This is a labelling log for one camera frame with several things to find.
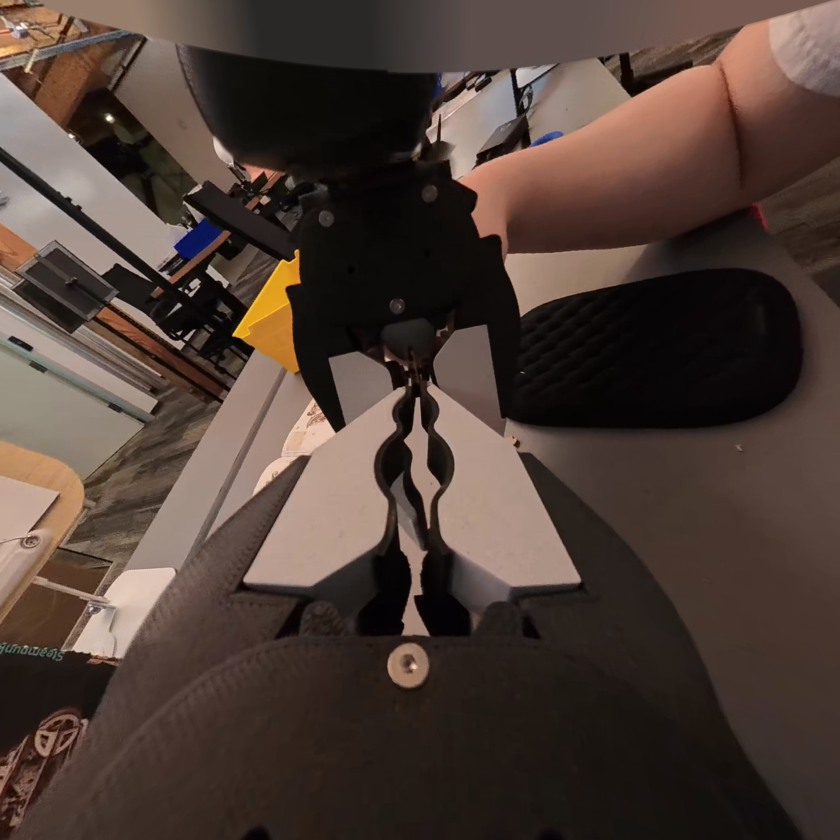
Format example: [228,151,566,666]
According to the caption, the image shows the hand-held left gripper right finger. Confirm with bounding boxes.
[417,384,584,636]

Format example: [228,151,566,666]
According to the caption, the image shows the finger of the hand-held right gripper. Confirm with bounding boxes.
[328,350,404,432]
[428,325,506,438]

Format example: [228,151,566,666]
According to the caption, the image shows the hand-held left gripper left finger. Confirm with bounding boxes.
[241,386,418,636]

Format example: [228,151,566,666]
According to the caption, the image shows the person's right forearm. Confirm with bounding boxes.
[459,20,840,257]

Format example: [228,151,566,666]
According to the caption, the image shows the black model kit box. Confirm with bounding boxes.
[0,640,122,840]

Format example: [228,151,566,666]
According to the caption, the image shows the instruction booklet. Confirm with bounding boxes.
[252,399,329,496]

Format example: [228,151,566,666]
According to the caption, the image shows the yellow plastic bin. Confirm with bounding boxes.
[233,259,303,375]

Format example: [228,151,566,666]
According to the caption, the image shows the black power adapter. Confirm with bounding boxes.
[476,118,529,161]

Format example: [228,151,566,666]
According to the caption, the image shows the black quilted wrist rest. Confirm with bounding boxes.
[508,268,803,431]

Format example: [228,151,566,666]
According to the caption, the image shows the blue storage bin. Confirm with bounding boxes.
[174,218,224,257]

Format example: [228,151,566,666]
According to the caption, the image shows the wooden sign board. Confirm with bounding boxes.
[0,438,86,624]

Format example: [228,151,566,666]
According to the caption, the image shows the printed instruction sheet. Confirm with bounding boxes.
[0,476,60,592]

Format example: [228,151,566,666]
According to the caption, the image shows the grey clamped panel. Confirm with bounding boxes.
[13,241,120,336]

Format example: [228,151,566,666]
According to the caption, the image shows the black pole stand with disc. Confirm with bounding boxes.
[0,146,198,309]

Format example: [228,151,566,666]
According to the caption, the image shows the white shirt sleeve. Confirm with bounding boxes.
[768,0,840,99]

